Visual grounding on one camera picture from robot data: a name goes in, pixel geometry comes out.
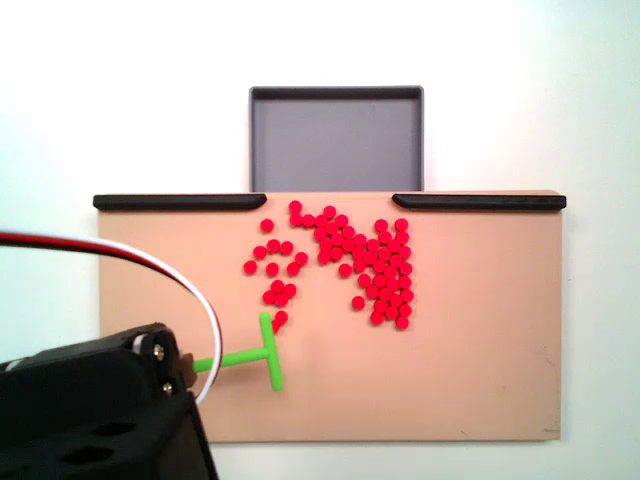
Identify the green T-shaped pusher tool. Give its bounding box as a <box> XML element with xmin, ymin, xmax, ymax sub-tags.
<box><xmin>179</xmin><ymin>310</ymin><xmax>286</xmax><ymax>394</ymax></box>

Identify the beige flat board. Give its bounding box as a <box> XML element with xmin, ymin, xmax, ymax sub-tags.
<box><xmin>94</xmin><ymin>188</ymin><xmax>566</xmax><ymax>445</ymax></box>

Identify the grey shallow tray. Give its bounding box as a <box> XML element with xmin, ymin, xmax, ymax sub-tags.
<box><xmin>248</xmin><ymin>84</ymin><xmax>426</xmax><ymax>194</ymax></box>

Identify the red white black servo cable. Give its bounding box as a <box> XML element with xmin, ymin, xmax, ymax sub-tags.
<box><xmin>0</xmin><ymin>228</ymin><xmax>225</xmax><ymax>405</ymax></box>

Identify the black edge rail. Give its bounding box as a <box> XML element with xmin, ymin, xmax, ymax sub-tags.
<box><xmin>392</xmin><ymin>192</ymin><xmax>568</xmax><ymax>213</ymax></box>
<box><xmin>92</xmin><ymin>193</ymin><xmax>268</xmax><ymax>211</ymax></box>

